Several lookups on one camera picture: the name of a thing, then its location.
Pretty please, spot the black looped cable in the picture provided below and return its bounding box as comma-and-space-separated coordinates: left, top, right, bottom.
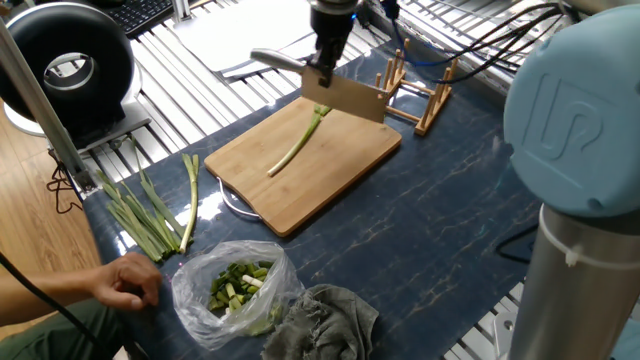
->
494, 223, 540, 265

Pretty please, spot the wooden peg rack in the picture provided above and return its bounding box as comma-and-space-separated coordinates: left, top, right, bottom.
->
374, 38, 460, 137

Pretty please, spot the thin black cable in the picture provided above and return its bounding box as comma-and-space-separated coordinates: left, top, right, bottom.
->
0, 251, 104, 356

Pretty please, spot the blue cable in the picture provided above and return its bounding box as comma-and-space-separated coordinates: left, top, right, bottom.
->
382, 0, 454, 70

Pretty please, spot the short silver metal post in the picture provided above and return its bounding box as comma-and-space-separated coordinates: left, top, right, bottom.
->
171, 0, 192, 24

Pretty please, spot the tangled black cable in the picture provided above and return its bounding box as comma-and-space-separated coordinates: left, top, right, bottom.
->
46, 149, 84, 215

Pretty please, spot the green trouser leg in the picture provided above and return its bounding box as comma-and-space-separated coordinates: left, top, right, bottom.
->
0, 297, 126, 360

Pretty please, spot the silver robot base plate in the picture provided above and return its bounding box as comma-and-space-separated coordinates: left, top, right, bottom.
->
492, 309, 526, 360

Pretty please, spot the black computer keyboard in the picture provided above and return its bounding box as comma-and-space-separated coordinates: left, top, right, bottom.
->
102, 0, 201, 39

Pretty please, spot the white plain paper sheet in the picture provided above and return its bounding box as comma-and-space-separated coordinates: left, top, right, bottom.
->
172, 0, 319, 74

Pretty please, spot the person's left forearm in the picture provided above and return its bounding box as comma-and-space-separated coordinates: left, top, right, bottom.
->
0, 269, 101, 324

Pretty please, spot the steel cleaver knife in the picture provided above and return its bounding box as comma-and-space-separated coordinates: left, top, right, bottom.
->
249, 48, 390, 124

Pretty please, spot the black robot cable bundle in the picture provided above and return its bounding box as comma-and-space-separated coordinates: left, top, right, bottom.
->
399, 2, 581, 86

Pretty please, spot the long whole scallion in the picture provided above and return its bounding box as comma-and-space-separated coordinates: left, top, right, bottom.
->
178, 152, 201, 254

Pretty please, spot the chopped scallion heap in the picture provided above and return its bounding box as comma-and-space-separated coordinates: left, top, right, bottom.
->
207, 259, 276, 314

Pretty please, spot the silver aluminium frame post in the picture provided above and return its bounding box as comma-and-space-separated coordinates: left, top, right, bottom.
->
0, 19, 99, 196

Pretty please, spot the green scallion leaf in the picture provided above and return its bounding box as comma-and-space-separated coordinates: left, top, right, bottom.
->
118, 180, 181, 254
130, 138, 187, 241
96, 169, 165, 263

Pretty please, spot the black round ring fan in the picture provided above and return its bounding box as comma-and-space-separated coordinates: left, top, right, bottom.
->
0, 2, 152, 151

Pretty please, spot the white printed paper sheet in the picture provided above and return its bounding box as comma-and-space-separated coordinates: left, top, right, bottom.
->
222, 32, 321, 79

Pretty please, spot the clear plastic bag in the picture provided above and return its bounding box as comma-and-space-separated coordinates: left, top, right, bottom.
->
171, 239, 305, 351

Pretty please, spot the scallion stalk with white root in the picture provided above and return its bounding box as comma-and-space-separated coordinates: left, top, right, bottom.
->
266, 103, 333, 178

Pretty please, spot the person's left hand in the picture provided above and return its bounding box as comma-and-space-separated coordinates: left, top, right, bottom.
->
89, 252, 163, 311

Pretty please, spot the bamboo cutting board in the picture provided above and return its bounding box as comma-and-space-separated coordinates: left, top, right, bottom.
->
203, 94, 404, 239

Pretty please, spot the grey crumpled cloth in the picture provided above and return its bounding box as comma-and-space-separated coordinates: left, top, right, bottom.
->
260, 283, 380, 360

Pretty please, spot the dark blue marbled mat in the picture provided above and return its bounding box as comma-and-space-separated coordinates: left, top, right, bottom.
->
82, 39, 544, 360

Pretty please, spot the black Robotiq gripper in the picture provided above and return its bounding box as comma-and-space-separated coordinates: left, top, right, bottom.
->
305, 4, 357, 89

